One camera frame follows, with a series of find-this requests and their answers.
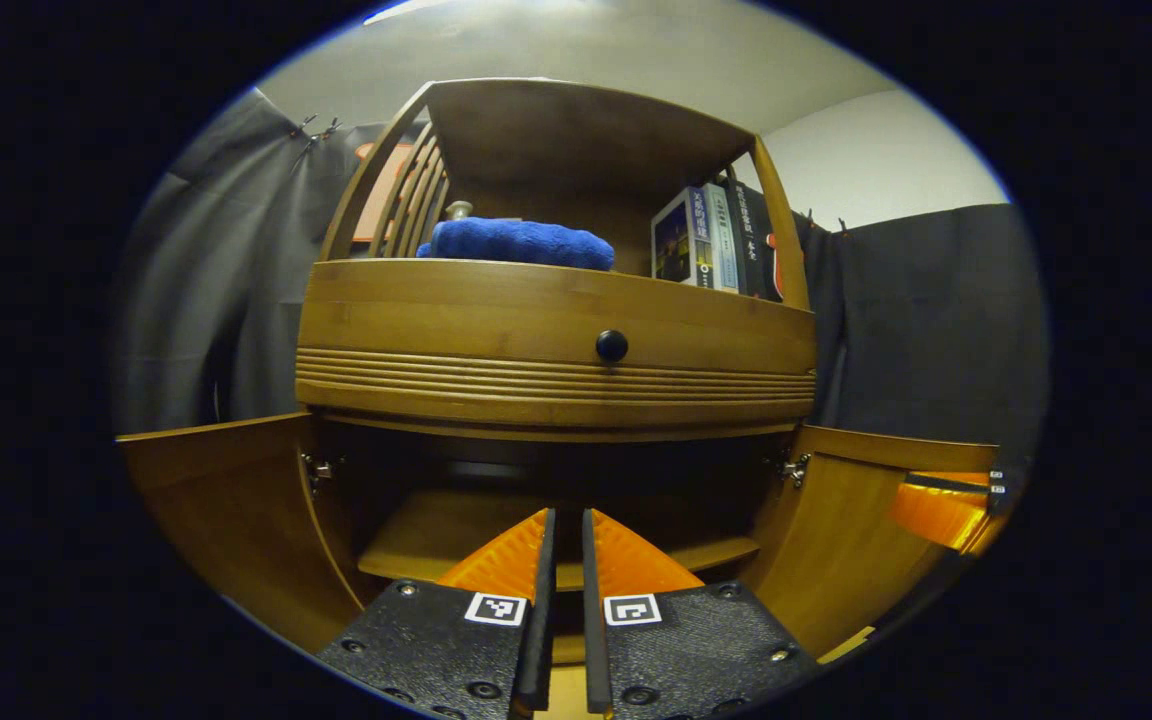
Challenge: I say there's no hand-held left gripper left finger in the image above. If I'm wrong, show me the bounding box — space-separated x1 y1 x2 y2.
316 507 557 720

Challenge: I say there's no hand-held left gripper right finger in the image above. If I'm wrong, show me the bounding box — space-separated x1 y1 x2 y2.
581 507 822 720

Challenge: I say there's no wooden cabinet door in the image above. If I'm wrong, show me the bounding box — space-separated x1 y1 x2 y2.
736 425 1000 661
116 412 367 656

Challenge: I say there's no wooden double-door shoe cabinet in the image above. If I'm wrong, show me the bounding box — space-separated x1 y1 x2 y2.
116 78 1002 666

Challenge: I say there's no wooden cabinet drawer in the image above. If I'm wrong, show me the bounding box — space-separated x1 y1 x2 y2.
296 258 819 433

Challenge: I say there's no black spine book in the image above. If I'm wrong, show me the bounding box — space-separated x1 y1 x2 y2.
721 177 787 302

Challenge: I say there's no dark blue cover book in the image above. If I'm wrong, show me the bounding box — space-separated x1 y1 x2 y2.
651 187 715 289

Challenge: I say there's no black backdrop cloth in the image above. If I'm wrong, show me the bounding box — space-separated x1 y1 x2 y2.
114 88 1052 471

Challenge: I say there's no folded blue towel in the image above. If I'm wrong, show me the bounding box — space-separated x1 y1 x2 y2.
416 217 617 272

